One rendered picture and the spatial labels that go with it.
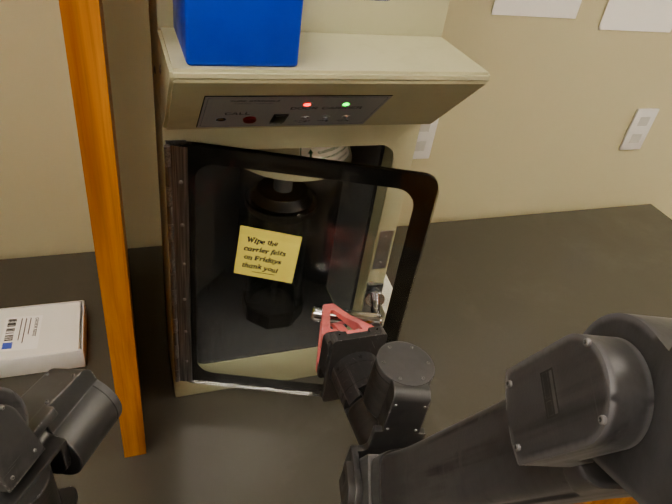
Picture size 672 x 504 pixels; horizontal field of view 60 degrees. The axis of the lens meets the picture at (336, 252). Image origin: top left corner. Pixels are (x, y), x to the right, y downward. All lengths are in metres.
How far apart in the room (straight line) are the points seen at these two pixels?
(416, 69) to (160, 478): 0.63
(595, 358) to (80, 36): 0.46
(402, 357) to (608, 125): 1.17
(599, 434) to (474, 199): 1.32
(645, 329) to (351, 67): 0.42
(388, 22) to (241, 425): 0.61
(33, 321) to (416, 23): 0.75
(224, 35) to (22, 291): 0.78
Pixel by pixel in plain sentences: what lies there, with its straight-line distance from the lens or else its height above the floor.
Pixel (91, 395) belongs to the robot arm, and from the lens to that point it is 0.53.
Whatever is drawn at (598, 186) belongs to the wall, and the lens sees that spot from 1.75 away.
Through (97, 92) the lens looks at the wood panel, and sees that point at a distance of 0.56.
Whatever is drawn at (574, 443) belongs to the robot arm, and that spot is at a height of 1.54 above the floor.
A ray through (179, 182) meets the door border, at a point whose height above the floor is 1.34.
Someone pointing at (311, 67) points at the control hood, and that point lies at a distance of 0.57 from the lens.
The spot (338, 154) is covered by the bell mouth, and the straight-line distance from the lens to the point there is 0.79.
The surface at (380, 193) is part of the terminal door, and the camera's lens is 0.68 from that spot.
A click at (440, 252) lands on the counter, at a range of 1.35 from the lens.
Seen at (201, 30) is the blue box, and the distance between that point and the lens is 0.53.
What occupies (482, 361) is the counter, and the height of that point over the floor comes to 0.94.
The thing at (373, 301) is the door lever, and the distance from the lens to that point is 0.76.
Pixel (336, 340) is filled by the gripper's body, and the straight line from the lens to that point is 0.63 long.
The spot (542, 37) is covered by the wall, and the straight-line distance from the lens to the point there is 1.39.
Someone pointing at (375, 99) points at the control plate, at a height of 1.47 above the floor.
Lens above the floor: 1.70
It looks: 37 degrees down
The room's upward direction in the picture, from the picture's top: 9 degrees clockwise
